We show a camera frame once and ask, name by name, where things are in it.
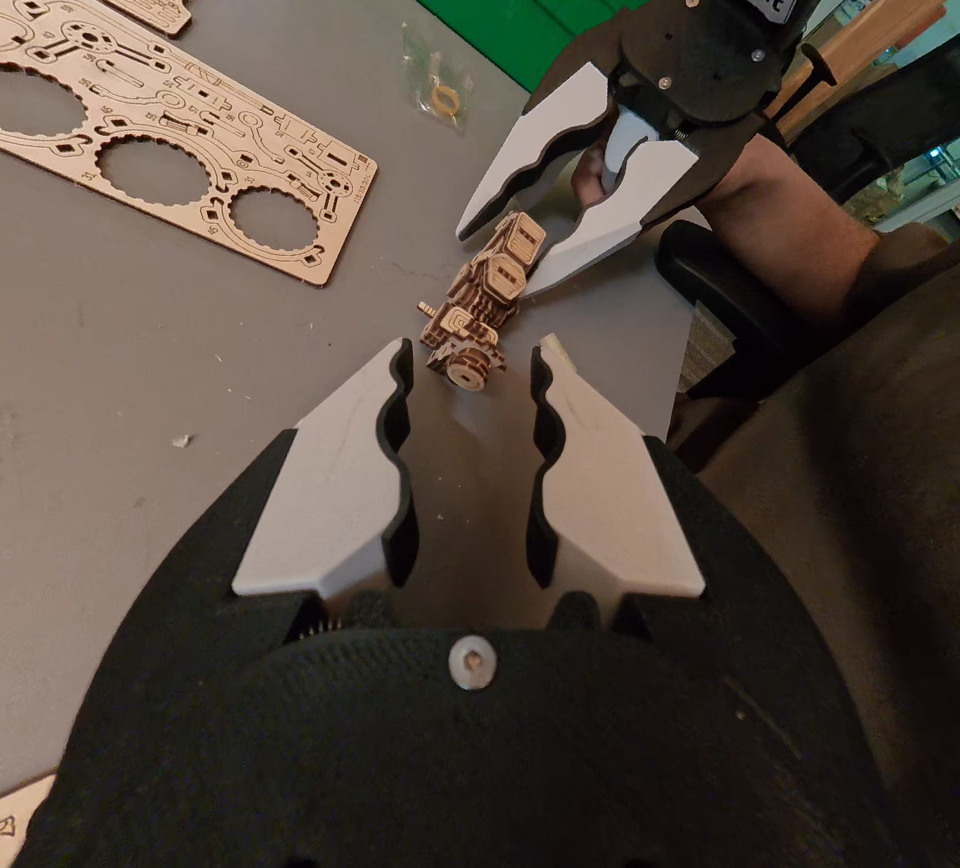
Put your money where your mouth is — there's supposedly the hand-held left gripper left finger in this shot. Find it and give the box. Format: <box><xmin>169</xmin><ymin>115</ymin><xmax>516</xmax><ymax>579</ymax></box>
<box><xmin>231</xmin><ymin>337</ymin><xmax>417</xmax><ymax>597</ymax></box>

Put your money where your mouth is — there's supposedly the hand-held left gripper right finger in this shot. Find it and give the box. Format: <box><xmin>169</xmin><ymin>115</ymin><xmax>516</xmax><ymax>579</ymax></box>
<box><xmin>527</xmin><ymin>345</ymin><xmax>708</xmax><ymax>597</ymax></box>

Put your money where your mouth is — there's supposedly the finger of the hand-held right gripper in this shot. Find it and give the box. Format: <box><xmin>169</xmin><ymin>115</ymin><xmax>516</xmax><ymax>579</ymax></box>
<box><xmin>455</xmin><ymin>61</ymin><xmax>610</xmax><ymax>244</ymax></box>
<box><xmin>522</xmin><ymin>139</ymin><xmax>696</xmax><ymax>299</ymax></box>

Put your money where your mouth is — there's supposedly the wooden engine model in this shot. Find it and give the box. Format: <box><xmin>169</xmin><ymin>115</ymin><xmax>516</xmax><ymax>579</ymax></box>
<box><xmin>417</xmin><ymin>211</ymin><xmax>549</xmax><ymax>398</ymax></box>

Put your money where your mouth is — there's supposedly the wooden sheet with round holes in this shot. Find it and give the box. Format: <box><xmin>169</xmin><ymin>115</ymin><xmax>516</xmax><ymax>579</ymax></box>
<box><xmin>0</xmin><ymin>0</ymin><xmax>378</xmax><ymax>287</ymax></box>

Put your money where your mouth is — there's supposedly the wooden sheet with gear cutouts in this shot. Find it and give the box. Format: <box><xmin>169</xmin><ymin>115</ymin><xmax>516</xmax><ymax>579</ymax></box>
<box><xmin>0</xmin><ymin>770</ymin><xmax>59</xmax><ymax>865</ymax></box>

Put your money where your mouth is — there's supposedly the person's right forearm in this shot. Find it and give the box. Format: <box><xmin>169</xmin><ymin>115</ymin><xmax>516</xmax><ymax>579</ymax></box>
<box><xmin>701</xmin><ymin>133</ymin><xmax>885</xmax><ymax>329</ymax></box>

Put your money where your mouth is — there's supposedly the grey desk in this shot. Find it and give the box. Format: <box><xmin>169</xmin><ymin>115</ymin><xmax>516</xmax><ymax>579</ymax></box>
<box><xmin>0</xmin><ymin>0</ymin><xmax>695</xmax><ymax>801</ymax></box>

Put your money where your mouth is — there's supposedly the person's right hand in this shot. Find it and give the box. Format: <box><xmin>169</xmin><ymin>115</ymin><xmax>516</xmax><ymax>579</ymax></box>
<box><xmin>570</xmin><ymin>140</ymin><xmax>620</xmax><ymax>224</ymax></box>

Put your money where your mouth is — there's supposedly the black office chair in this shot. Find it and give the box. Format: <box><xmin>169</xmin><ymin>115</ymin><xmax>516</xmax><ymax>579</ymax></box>
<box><xmin>654</xmin><ymin>219</ymin><xmax>826</xmax><ymax>407</ymax></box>

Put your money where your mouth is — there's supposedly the clear plastic bag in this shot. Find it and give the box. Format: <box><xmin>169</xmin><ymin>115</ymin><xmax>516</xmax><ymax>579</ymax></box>
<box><xmin>399</xmin><ymin>20</ymin><xmax>478</xmax><ymax>134</ymax></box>

